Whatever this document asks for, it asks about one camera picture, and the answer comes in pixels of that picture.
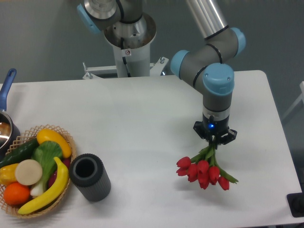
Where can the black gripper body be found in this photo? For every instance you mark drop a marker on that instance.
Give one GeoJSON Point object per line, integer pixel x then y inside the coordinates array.
{"type": "Point", "coordinates": [214, 127]}

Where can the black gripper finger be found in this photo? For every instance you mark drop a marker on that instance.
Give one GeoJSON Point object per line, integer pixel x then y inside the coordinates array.
{"type": "Point", "coordinates": [225, 137]}
{"type": "Point", "coordinates": [203, 133]}

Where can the red tulip bouquet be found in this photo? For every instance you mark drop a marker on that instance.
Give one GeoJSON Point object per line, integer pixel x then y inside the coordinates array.
{"type": "Point", "coordinates": [205, 169]}

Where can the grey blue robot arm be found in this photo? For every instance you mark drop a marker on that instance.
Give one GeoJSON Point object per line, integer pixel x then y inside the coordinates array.
{"type": "Point", "coordinates": [206, 70]}

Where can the white furniture at right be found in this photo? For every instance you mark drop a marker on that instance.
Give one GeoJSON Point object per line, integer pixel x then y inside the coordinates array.
{"type": "Point", "coordinates": [295, 107]}

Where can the black device at edge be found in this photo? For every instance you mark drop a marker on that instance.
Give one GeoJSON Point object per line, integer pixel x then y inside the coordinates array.
{"type": "Point", "coordinates": [296, 204]}

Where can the dark grey ribbed vase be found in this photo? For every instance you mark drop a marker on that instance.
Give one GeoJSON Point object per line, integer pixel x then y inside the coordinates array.
{"type": "Point", "coordinates": [88, 174]}

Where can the red purple vegetable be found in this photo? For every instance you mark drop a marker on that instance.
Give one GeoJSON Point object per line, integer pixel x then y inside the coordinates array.
{"type": "Point", "coordinates": [53, 177]}

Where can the yellow banana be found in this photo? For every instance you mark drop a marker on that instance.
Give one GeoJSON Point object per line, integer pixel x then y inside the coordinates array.
{"type": "Point", "coordinates": [51, 194]}

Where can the green bok choy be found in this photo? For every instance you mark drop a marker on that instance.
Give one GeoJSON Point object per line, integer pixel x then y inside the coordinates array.
{"type": "Point", "coordinates": [44, 155]}

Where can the yellow squash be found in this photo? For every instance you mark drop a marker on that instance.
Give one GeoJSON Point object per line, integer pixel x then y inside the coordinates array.
{"type": "Point", "coordinates": [51, 135]}

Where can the woven wicker basket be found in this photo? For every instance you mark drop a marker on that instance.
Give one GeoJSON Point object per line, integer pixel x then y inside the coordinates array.
{"type": "Point", "coordinates": [23, 138]}

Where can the beige round slice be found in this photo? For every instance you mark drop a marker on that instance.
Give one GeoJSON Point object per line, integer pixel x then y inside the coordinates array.
{"type": "Point", "coordinates": [28, 172]}

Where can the dark green cucumber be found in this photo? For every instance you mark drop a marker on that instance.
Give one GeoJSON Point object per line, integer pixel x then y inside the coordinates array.
{"type": "Point", "coordinates": [20, 153]}

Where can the orange fruit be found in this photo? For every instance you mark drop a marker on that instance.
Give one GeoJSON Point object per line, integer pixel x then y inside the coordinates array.
{"type": "Point", "coordinates": [16, 194]}

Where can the yellow bell pepper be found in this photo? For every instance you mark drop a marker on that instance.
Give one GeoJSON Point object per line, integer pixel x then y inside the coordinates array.
{"type": "Point", "coordinates": [7, 174]}

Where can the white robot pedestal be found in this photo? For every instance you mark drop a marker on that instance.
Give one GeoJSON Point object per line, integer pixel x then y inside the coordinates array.
{"type": "Point", "coordinates": [131, 48]}

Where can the blue handled saucepan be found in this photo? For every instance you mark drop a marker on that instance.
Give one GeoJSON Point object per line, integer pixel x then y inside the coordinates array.
{"type": "Point", "coordinates": [8, 130]}

